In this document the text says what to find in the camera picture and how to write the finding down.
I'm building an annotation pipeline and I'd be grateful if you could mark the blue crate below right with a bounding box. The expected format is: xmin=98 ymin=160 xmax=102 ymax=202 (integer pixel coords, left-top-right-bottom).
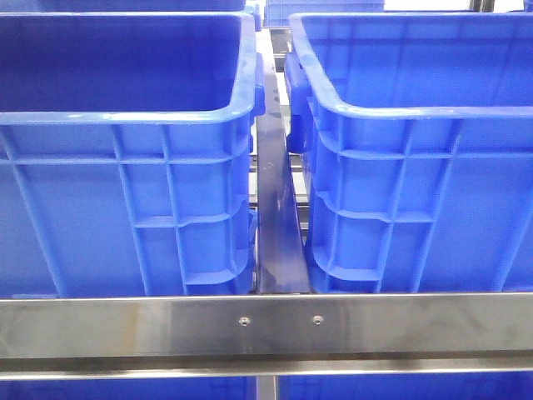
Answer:
xmin=280 ymin=372 xmax=532 ymax=399

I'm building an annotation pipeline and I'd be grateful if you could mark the blue crate below left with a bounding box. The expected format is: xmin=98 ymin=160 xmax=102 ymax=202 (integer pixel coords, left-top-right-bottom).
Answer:
xmin=1 ymin=377 xmax=256 ymax=399

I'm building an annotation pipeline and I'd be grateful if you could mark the blue crate far centre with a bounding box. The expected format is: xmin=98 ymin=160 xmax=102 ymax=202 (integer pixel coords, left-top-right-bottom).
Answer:
xmin=264 ymin=0 xmax=385 ymax=28

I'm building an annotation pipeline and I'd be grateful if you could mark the blue plastic crate right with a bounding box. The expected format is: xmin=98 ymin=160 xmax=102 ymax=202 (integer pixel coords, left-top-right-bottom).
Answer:
xmin=285 ymin=12 xmax=532 ymax=293

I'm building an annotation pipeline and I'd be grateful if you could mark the blue plastic crate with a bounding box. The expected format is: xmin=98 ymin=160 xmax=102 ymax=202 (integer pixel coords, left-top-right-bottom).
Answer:
xmin=1 ymin=12 xmax=265 ymax=298
xmin=285 ymin=12 xmax=532 ymax=293

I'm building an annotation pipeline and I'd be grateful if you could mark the steel centre divider bar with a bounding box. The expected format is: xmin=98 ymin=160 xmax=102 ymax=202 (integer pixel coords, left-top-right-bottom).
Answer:
xmin=254 ymin=70 xmax=310 ymax=294

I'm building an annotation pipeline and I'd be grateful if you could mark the blue crate far left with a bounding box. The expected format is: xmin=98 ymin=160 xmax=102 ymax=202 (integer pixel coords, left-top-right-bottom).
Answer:
xmin=1 ymin=0 xmax=262 ymax=32

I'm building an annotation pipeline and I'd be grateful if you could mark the stainless steel front rail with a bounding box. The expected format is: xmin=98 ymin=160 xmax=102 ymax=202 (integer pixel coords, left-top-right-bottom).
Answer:
xmin=1 ymin=292 xmax=532 ymax=380

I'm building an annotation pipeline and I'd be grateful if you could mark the blue crate below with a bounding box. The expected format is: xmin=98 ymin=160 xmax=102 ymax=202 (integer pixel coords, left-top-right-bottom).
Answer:
xmin=1 ymin=377 xmax=256 ymax=399
xmin=280 ymin=372 xmax=532 ymax=399

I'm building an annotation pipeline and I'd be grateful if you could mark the blue plastic crate left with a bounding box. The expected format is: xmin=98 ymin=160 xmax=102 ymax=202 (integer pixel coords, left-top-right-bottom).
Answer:
xmin=1 ymin=12 xmax=265 ymax=298

